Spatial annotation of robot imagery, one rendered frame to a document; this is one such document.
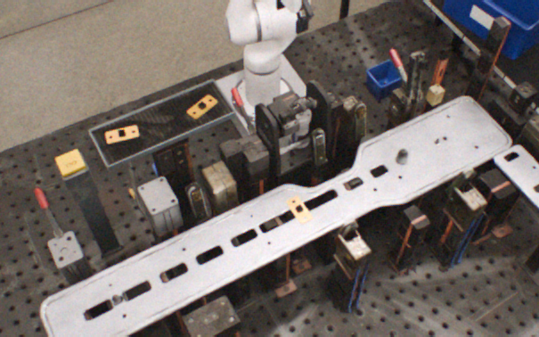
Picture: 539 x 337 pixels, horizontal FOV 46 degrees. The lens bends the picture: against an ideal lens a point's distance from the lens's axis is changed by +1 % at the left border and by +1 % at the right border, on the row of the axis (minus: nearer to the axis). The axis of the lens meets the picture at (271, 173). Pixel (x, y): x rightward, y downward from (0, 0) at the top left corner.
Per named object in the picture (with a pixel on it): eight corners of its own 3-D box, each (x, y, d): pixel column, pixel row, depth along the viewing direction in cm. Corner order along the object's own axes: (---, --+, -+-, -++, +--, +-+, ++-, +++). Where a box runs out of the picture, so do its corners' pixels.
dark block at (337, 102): (320, 189, 212) (329, 109, 177) (309, 174, 216) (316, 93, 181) (332, 183, 214) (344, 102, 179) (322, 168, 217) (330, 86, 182)
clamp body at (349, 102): (338, 193, 212) (349, 125, 181) (320, 168, 217) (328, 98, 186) (361, 183, 214) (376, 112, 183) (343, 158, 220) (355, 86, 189)
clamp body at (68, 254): (88, 326, 187) (53, 275, 156) (76, 295, 192) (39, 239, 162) (119, 310, 189) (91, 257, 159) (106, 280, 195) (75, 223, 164)
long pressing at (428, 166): (64, 381, 149) (62, 379, 148) (35, 301, 160) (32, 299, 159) (518, 145, 187) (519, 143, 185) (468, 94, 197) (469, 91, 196)
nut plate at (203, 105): (195, 119, 170) (195, 117, 169) (186, 112, 172) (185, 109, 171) (218, 102, 174) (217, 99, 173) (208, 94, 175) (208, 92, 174)
